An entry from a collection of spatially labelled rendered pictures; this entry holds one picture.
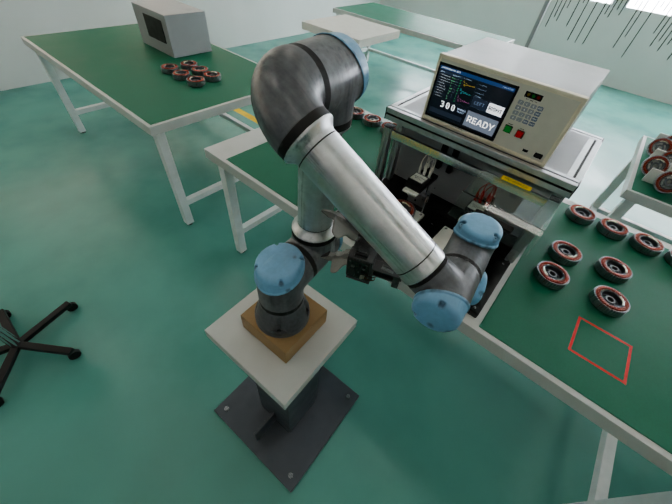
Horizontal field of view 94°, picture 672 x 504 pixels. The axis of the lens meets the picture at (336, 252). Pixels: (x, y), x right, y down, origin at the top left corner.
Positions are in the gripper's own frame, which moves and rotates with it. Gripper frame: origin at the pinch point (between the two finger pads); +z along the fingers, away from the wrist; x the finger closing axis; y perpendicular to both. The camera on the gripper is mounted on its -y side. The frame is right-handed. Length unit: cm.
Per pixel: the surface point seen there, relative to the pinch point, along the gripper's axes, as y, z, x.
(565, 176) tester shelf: -53, -57, 2
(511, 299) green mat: -31, -57, 38
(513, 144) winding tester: -59, -41, -1
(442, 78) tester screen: -69, -13, -13
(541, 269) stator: -46, -66, 35
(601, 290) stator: -46, -86, 36
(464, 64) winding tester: -67, -19, -18
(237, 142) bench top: -74, 78, 35
